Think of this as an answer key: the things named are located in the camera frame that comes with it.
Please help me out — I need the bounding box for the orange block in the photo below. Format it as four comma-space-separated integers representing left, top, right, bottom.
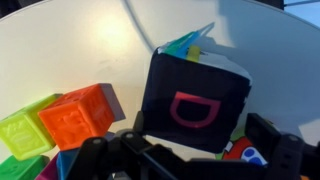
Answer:
37, 83, 116, 152

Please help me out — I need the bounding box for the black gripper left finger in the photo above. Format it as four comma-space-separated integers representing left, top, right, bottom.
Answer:
66, 111, 201, 180

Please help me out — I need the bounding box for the yellow green block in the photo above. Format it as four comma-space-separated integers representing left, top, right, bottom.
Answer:
0, 93, 64, 162

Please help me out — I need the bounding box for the blue block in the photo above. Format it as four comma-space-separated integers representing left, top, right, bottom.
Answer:
55, 148, 81, 180

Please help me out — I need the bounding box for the purple pink block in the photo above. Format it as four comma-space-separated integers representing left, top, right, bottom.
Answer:
34, 153, 62, 180

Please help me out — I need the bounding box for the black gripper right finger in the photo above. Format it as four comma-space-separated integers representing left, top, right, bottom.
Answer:
245, 113, 320, 180

